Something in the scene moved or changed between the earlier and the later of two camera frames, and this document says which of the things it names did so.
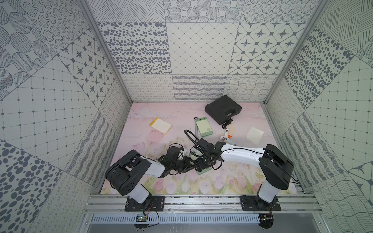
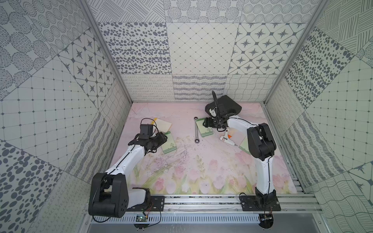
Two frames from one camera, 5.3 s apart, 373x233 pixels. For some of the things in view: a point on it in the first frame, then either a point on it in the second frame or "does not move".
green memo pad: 203,126 does not move
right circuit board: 266,220 does not move
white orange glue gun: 226,138 does not move
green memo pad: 194,157 → 170,145
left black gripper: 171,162 → 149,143
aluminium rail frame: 201,204 does not move
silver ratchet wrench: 196,128 does not move
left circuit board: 141,218 does not move
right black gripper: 198,165 → 208,123
